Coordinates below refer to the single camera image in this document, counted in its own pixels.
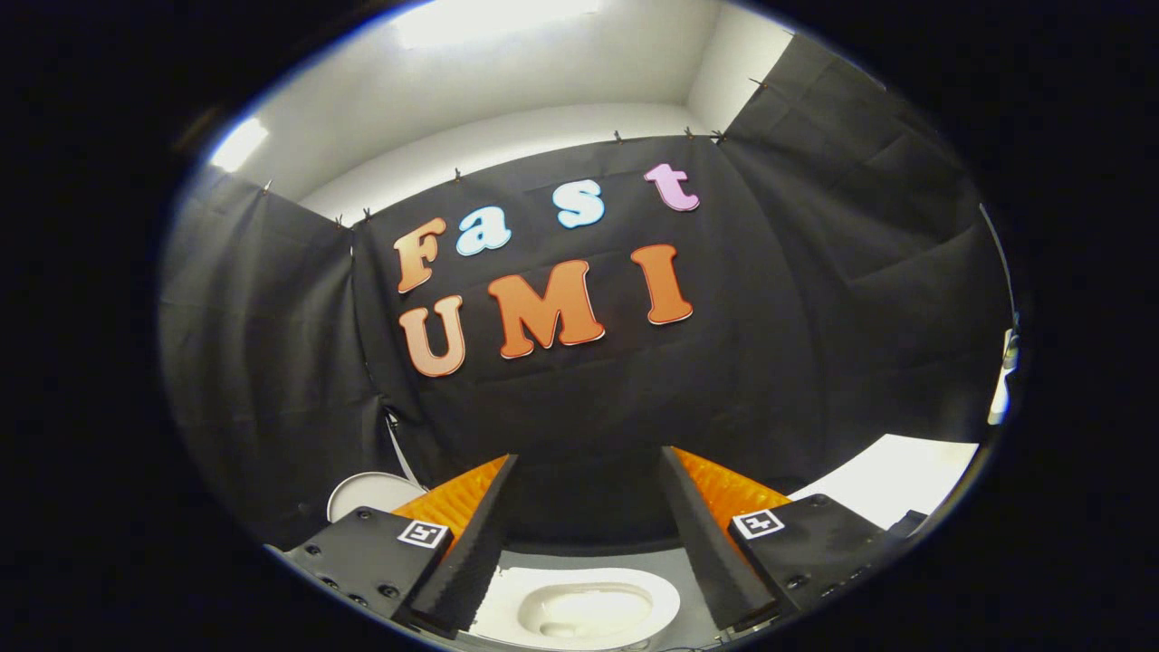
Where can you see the black backdrop cloth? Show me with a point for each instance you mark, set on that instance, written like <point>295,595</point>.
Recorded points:
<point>589,398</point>

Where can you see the white toilet bowl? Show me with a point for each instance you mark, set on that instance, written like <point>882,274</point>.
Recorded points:
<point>652,602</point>

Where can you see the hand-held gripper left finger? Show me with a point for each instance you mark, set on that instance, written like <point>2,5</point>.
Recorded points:
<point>484,543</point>

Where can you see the white drawer cabinet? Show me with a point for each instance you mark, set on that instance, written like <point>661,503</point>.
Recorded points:
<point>905,475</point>

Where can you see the white toilet lid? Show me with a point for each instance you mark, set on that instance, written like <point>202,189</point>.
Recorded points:
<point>371,493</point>

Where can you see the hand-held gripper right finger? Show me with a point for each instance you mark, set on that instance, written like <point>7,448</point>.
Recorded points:
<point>702,543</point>

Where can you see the small ceiling light strip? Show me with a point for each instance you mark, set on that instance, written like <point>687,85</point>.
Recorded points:
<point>240,143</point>

